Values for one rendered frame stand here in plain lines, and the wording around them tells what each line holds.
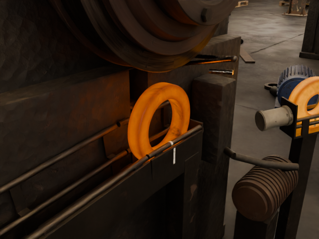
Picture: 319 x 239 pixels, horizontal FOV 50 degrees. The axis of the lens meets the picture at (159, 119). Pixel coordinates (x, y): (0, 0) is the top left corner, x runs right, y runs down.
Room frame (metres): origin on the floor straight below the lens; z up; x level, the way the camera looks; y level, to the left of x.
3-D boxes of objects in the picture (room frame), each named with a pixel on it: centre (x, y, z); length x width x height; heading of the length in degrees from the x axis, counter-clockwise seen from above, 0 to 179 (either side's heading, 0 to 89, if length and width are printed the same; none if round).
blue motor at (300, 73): (2.68, -1.13, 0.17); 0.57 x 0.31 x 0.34; 160
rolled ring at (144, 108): (0.69, 0.00, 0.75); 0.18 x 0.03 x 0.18; 140
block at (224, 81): (0.88, -0.14, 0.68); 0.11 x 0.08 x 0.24; 50
